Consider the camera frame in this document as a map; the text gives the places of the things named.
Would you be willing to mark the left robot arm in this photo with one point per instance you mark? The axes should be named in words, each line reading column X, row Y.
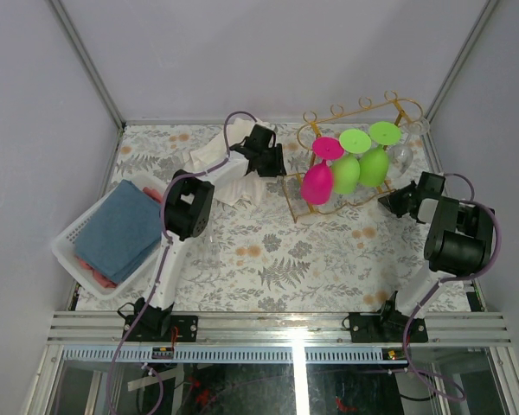
column 186, row 206

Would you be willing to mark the magenta plastic wine glass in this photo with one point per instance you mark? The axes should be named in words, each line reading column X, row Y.
column 318, row 181

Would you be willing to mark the clear wine glass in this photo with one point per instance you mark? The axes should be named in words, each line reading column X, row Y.
column 211, row 251
column 401, row 154

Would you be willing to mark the red item in basket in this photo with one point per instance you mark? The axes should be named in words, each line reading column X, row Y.
column 153, row 192

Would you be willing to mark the blue folded towel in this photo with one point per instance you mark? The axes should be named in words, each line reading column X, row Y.
column 117, row 229

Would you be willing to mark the gold wire wine glass rack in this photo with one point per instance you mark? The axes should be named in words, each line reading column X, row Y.
column 393, row 109

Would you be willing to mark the white plastic basket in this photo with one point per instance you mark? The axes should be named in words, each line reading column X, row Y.
column 116, row 239

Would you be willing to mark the aluminium front rail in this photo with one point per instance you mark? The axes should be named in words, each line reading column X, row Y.
column 275, row 338

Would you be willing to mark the green plastic wine glass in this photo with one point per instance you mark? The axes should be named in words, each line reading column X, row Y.
column 374, row 163
column 346, row 169

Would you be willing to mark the white pleated cloth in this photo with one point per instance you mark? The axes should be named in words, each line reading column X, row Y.
column 250, row 187

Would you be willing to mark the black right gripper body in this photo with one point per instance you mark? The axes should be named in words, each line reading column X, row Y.
column 416, row 194

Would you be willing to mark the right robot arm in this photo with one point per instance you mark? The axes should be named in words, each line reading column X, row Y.
column 462, row 242

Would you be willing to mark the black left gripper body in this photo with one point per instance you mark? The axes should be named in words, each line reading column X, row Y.
column 268, row 146

